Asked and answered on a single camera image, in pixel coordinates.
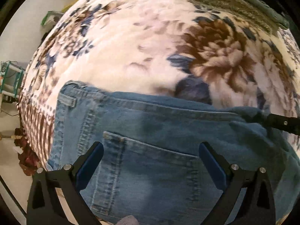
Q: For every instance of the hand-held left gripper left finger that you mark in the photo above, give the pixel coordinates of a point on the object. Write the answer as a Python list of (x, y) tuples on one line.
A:
[(90, 166)]

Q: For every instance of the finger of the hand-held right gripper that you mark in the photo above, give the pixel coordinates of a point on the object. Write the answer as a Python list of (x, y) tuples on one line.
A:
[(280, 123)]

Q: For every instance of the green metal rack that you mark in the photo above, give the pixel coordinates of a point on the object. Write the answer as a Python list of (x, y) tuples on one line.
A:
[(9, 79)]

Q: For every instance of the dark red cloth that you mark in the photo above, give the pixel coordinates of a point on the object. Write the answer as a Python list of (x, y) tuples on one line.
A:
[(27, 154)]

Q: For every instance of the floral printed blanket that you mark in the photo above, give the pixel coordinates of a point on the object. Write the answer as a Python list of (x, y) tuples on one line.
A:
[(140, 46)]

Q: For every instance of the olive fuzzy blanket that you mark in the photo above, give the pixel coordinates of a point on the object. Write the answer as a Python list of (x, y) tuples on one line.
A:
[(225, 2)]

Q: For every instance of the blue denim pants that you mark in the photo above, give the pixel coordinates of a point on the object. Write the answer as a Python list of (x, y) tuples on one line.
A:
[(150, 145)]

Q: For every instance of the green plastic container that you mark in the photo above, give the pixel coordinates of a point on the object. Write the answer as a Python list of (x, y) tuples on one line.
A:
[(50, 17)]

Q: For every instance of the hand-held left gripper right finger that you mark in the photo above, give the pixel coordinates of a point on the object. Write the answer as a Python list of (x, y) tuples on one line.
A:
[(212, 166)]

